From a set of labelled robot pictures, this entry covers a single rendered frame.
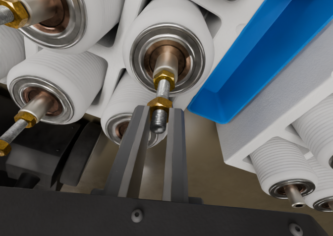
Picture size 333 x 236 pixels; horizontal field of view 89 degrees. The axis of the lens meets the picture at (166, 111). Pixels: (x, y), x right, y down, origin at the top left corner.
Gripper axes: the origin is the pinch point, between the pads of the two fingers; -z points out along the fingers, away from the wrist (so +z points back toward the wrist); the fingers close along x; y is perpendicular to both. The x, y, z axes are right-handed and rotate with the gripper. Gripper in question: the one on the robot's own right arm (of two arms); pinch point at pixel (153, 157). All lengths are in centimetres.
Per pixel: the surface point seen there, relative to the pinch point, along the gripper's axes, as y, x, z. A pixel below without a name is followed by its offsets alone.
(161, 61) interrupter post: -1.0, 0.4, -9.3
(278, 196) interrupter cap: 25.7, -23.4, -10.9
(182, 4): -4.7, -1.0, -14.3
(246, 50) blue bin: 6.8, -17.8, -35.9
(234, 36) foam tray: -1.0, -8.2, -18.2
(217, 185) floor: 73, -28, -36
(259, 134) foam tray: 16.6, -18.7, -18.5
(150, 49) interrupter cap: -1.4, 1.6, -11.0
